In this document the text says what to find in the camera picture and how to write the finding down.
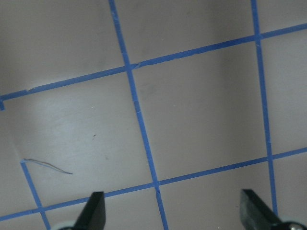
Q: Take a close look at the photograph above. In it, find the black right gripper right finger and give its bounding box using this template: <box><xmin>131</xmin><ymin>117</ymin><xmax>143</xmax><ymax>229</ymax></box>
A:
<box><xmin>240</xmin><ymin>189</ymin><xmax>307</xmax><ymax>230</ymax></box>

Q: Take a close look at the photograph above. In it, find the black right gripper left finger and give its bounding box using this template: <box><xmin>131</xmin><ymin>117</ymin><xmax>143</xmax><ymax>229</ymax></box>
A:
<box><xmin>72</xmin><ymin>192</ymin><xmax>106</xmax><ymax>230</ymax></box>

